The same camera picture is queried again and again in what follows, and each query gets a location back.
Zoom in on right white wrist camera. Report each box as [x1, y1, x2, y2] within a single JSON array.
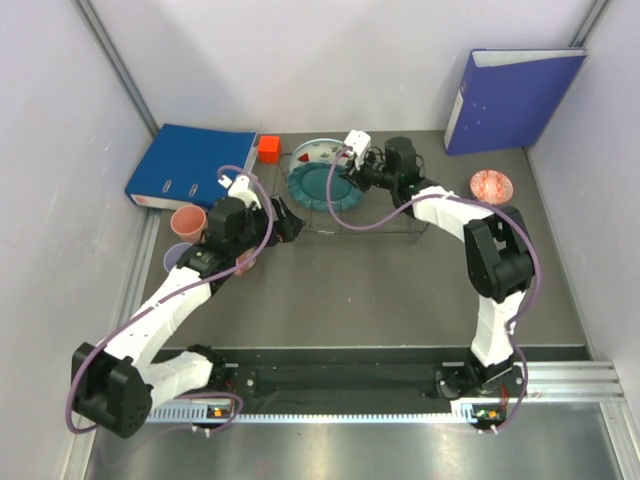
[[343, 130, 371, 170]]

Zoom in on pink plastic cup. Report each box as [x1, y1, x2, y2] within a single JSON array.
[[170, 205, 208, 244]]

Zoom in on blue and orange patterned bowl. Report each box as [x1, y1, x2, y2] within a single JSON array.
[[469, 169, 514, 205]]

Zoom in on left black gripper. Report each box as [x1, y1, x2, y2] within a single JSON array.
[[230, 195, 305, 257]]

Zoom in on teal scalloped plate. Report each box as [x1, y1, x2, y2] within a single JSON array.
[[287, 162, 364, 212]]

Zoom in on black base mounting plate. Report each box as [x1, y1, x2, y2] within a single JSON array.
[[222, 363, 514, 400]]

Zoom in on blue binder lying flat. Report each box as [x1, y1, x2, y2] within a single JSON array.
[[125, 123, 257, 211]]

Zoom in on white plate with red fruit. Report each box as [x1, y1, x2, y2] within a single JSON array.
[[289, 138, 343, 171]]

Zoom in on purple binder standing upright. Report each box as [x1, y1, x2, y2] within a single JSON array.
[[444, 48, 587, 156]]

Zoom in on pink patterned mug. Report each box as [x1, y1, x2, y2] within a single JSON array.
[[234, 248, 256, 276]]

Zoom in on lilac plastic cup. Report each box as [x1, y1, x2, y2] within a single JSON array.
[[163, 242, 191, 273]]

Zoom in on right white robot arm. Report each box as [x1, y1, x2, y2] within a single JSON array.
[[336, 130, 539, 399]]

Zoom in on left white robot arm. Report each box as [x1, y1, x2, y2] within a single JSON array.
[[67, 196, 304, 438]]

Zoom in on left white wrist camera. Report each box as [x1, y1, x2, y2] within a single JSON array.
[[218, 174, 262, 211]]

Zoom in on small red cube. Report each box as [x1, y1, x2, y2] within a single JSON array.
[[257, 135, 282, 164]]

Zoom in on white slotted cable duct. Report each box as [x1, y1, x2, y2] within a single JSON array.
[[146, 401, 489, 425]]

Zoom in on black wire dish rack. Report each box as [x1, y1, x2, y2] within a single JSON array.
[[272, 152, 431, 236]]

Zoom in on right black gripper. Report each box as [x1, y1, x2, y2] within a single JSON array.
[[339, 151, 398, 195]]

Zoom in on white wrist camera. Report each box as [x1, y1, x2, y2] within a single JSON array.
[[218, 174, 262, 211], [343, 130, 371, 170]]

